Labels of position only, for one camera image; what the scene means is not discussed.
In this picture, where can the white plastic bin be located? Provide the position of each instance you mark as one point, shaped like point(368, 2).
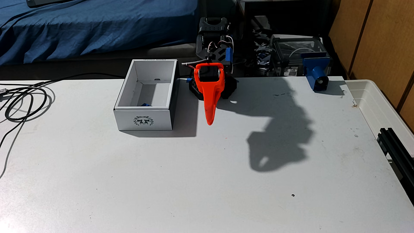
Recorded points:
point(372, 103)

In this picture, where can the black aluminium extrusion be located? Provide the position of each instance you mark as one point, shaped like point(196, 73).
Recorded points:
point(396, 152)

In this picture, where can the clear box with black frame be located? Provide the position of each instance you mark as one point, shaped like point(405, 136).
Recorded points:
point(310, 45)

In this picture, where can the blue printed clamp mount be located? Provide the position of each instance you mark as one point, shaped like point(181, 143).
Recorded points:
point(315, 72)

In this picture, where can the wooden cabinet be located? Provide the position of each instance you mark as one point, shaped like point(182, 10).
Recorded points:
point(381, 38)

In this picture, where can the white cardboard box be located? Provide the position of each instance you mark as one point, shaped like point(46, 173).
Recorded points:
point(142, 121)

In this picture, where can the blue bed sheet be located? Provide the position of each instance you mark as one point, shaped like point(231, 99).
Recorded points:
point(48, 32)

